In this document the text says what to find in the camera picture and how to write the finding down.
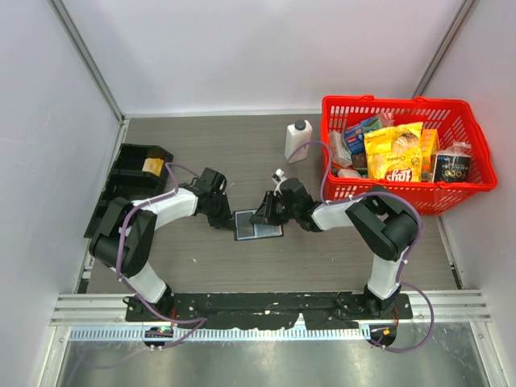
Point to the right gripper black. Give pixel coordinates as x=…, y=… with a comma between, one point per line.
x=264, y=214

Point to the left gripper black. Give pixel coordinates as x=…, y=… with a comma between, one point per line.
x=226, y=221

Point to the black leather card holder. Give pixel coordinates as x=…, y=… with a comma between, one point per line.
x=245, y=230

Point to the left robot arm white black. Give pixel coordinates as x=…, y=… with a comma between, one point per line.
x=123, y=239

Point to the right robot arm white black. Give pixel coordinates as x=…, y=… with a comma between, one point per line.
x=385, y=222

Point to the yellow card in tray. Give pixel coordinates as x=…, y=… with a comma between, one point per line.
x=153, y=165

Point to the pale wrapped snack pack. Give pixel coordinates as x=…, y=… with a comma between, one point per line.
x=339, y=154

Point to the white bottle black cap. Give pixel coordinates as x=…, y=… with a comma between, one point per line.
x=298, y=134

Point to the black compartment tray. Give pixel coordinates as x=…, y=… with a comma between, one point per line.
x=127, y=180

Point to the blue box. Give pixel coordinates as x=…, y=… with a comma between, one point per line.
x=353, y=139

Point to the yellow Lays chips bag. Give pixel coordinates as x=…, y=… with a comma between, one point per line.
x=394, y=154

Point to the green sponge pack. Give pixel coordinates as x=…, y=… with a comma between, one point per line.
x=374, y=123

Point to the orange snack box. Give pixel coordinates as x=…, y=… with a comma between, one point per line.
x=429, y=146

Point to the red plastic shopping basket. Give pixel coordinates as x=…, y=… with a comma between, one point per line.
x=453, y=119

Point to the black snack package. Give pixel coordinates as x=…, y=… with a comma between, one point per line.
x=452, y=165

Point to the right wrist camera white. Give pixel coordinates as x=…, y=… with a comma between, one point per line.
x=278, y=178

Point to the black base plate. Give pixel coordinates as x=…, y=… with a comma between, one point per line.
x=273, y=311

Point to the white cable duct rail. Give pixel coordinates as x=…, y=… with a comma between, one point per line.
x=149, y=333

